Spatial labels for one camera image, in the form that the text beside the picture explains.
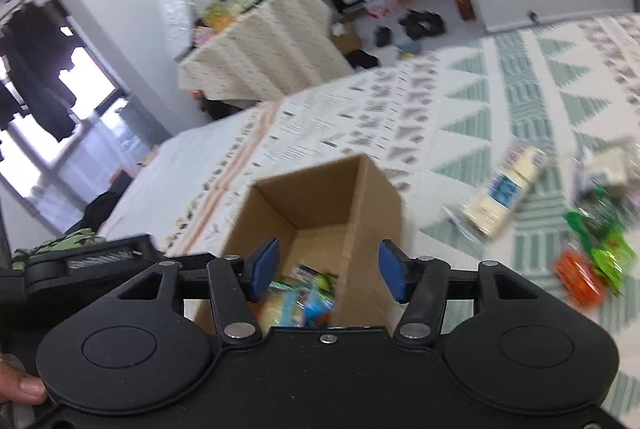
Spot white cracker packet blue label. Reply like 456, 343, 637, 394
444, 143, 549, 241

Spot green snack packet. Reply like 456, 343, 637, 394
565, 211, 631, 296
575, 185, 626, 230

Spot hanging dark clothes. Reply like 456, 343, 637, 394
0, 0, 79, 143

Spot silver snack packet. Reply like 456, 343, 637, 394
575, 143, 632, 200

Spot small open cardboard carton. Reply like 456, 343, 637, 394
330, 22, 364, 55

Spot green camouflage cloth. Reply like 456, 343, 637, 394
10, 230, 107, 261

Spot small orange-red snack packet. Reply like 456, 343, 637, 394
555, 249, 609, 308

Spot black shoes pile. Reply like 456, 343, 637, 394
400, 9, 446, 41

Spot cardboard box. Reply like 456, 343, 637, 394
192, 154, 404, 331

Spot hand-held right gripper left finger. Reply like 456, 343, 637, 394
115, 237, 281, 344

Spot white canvas panel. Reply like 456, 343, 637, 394
160, 0, 194, 56

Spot patterned bed blanket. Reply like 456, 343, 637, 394
97, 11, 640, 420

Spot round table dotted tablecloth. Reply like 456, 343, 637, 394
177, 0, 354, 102

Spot person's left hand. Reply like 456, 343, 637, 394
0, 355, 49, 406

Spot bread packet green trim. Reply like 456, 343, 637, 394
265, 281, 307, 329

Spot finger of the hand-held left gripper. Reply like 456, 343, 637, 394
152, 253, 211, 271

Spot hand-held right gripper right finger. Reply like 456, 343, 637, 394
378, 239, 541, 344

